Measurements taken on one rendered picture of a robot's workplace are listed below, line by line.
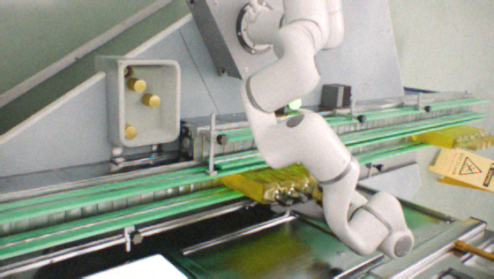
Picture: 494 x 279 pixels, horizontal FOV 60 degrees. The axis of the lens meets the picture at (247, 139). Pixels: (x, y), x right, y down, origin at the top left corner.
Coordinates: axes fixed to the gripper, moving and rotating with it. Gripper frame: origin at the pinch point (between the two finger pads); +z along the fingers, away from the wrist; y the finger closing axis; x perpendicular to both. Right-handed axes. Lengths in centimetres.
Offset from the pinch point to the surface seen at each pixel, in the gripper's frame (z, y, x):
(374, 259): -14.3, -12.1, -6.6
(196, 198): 17.3, -3.4, 30.8
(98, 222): 10, -3, 57
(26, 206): 7, 4, 72
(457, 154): 175, -60, -280
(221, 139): 8.7, 15.4, 27.3
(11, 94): 79, 16, 78
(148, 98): 26, 23, 42
